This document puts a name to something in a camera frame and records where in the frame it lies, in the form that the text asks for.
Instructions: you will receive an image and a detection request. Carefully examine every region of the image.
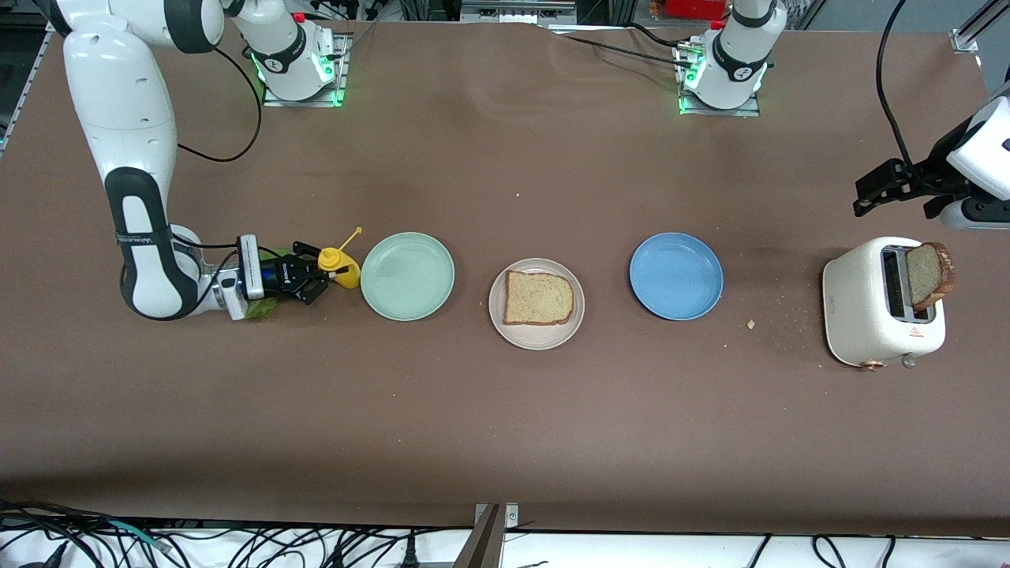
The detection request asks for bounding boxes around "mint green plate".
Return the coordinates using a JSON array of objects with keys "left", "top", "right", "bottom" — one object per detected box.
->
[{"left": 361, "top": 231, "right": 456, "bottom": 322}]

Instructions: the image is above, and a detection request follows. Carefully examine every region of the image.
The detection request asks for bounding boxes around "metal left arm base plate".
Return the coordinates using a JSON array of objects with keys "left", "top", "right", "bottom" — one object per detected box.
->
[{"left": 677, "top": 43, "right": 762, "bottom": 118}]

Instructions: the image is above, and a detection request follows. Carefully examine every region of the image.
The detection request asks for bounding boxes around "blue plate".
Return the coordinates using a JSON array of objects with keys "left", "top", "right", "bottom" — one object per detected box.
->
[{"left": 629, "top": 232, "right": 724, "bottom": 321}]

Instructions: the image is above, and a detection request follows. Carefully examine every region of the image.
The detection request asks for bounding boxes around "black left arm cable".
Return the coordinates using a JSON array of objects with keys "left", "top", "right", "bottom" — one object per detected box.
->
[{"left": 876, "top": 0, "right": 920, "bottom": 170}]

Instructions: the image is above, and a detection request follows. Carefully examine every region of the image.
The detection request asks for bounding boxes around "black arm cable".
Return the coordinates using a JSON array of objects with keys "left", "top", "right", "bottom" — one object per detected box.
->
[
  {"left": 876, "top": 0, "right": 920, "bottom": 170},
  {"left": 170, "top": 47, "right": 264, "bottom": 273}
]

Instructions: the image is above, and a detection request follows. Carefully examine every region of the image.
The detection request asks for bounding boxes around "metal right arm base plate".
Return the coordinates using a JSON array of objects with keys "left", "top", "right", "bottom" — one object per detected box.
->
[{"left": 262, "top": 32, "right": 349, "bottom": 108}]

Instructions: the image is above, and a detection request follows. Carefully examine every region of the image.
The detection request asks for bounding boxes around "small metal bracket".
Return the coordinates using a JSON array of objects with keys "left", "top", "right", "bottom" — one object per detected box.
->
[{"left": 473, "top": 503, "right": 520, "bottom": 529}]

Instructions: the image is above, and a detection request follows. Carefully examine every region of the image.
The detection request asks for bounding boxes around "brown bread slice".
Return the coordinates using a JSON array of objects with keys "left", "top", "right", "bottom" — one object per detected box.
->
[
  {"left": 905, "top": 242, "right": 956, "bottom": 311},
  {"left": 503, "top": 270, "right": 575, "bottom": 326}
]

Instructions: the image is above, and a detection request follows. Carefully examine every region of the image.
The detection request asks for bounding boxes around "green lettuce leaf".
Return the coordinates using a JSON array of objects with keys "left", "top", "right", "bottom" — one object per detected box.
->
[{"left": 245, "top": 247, "right": 294, "bottom": 321}]

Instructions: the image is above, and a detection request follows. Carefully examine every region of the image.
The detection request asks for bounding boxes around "black cable on table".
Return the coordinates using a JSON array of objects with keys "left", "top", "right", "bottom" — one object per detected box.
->
[{"left": 552, "top": 22, "right": 689, "bottom": 69}]

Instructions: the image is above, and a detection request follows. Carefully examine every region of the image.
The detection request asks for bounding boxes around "aluminium frame profile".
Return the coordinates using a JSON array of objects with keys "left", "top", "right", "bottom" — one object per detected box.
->
[
  {"left": 0, "top": 16, "right": 60, "bottom": 151},
  {"left": 951, "top": 0, "right": 1010, "bottom": 54}
]

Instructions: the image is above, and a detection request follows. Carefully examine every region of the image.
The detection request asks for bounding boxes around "beige plate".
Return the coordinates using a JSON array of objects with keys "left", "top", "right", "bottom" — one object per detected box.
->
[{"left": 488, "top": 258, "right": 585, "bottom": 351}]

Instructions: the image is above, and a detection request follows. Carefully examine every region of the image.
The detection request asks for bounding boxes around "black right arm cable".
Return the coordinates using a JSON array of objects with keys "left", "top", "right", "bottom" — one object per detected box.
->
[{"left": 170, "top": 47, "right": 264, "bottom": 273}]

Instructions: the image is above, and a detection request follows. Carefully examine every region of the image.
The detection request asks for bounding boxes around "grey metal beam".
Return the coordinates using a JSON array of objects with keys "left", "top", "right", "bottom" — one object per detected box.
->
[{"left": 454, "top": 505, "right": 506, "bottom": 568}]

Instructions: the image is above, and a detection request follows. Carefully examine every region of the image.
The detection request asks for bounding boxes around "white toaster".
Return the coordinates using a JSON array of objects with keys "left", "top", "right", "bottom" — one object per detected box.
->
[{"left": 822, "top": 237, "right": 946, "bottom": 371}]

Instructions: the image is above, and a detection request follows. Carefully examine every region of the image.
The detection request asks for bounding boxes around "yellow mustard squeeze bottle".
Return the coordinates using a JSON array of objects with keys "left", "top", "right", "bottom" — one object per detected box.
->
[{"left": 318, "top": 228, "right": 364, "bottom": 290}]

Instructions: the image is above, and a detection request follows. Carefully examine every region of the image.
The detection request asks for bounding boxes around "red box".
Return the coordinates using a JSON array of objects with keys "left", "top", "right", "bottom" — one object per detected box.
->
[{"left": 663, "top": 0, "right": 731, "bottom": 21}]

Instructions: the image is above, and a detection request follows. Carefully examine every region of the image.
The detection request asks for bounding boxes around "teal cable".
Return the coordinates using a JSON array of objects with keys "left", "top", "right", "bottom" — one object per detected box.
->
[{"left": 107, "top": 519, "right": 170, "bottom": 551}]

